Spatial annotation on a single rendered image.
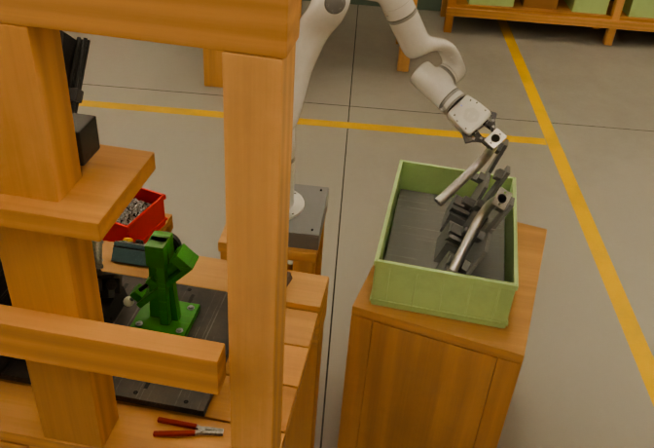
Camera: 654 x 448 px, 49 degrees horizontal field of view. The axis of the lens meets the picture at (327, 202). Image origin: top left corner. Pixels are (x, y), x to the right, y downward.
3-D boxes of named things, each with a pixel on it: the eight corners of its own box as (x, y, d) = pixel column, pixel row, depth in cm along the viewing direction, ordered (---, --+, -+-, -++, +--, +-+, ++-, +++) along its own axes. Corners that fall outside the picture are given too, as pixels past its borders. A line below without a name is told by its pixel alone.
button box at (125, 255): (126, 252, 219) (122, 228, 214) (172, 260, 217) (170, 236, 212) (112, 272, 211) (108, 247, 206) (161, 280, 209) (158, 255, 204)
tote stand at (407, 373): (386, 345, 313) (408, 194, 270) (504, 380, 300) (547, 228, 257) (334, 468, 260) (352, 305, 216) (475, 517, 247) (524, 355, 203)
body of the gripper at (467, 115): (442, 109, 213) (469, 134, 210) (466, 87, 214) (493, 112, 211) (441, 118, 220) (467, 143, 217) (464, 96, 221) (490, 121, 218)
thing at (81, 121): (26, 137, 136) (19, 103, 132) (101, 148, 134) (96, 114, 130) (6, 155, 130) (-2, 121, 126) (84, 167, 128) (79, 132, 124)
